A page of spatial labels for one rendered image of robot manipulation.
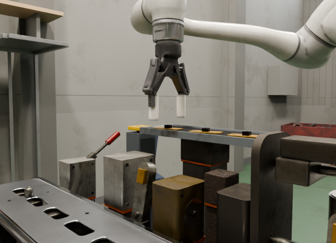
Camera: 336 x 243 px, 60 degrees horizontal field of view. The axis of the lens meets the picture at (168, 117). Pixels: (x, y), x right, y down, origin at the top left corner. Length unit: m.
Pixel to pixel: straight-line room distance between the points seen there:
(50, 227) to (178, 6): 0.61
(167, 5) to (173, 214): 0.53
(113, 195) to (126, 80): 3.02
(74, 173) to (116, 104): 2.70
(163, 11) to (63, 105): 2.53
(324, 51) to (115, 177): 0.81
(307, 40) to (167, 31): 0.51
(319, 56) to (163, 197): 0.78
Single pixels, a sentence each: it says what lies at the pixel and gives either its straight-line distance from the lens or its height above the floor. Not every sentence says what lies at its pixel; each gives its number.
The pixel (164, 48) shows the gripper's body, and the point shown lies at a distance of 0.82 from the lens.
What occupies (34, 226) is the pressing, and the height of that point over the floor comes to 1.00.
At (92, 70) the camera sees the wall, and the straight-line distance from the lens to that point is 3.42.
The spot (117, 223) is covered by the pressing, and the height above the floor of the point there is 1.00.
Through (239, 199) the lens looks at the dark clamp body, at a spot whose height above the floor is 1.08.
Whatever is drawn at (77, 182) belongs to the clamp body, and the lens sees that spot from 0.92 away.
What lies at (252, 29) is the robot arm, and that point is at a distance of 1.02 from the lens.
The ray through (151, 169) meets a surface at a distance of 0.63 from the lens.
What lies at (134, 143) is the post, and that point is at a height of 1.11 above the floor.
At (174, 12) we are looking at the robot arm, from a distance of 0.83.
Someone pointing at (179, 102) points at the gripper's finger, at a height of 1.24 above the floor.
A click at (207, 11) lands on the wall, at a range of 4.99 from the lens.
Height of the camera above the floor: 1.24
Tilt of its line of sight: 3 degrees down
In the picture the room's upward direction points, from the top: straight up
